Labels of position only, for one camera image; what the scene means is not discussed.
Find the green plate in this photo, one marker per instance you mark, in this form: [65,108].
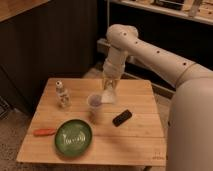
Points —
[73,138]

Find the clear plastic bottle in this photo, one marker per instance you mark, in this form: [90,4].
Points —
[63,94]

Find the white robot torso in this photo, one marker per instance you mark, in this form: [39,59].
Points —
[190,127]

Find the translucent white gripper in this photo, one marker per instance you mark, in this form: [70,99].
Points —
[109,83]

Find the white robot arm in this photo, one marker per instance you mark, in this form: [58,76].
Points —
[174,69]

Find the black rectangular sponge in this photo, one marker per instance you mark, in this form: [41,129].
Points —
[124,116]

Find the white sponge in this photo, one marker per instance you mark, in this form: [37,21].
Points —
[108,97]

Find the wooden table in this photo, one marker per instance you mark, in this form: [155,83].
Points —
[138,141]

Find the ceramic cup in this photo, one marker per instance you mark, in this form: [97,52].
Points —
[94,104]

